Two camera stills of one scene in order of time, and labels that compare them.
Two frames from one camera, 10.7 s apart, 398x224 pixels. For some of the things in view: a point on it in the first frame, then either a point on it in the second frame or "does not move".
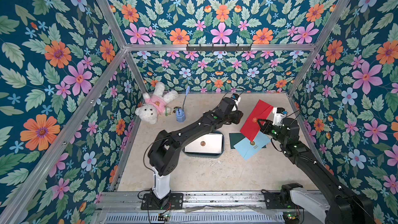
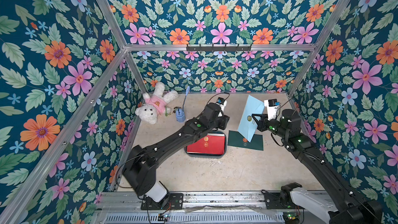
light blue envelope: (247, 148) -> (248, 127)
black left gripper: (238, 114) -> (225, 120)
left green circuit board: (163, 218) does not move
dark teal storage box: (202, 155) does not move
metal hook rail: (218, 49) does not move
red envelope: (251, 127) -> (209, 144)
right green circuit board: (290, 218) does not move
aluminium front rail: (226, 207) does not move
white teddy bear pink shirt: (155, 105) does not move
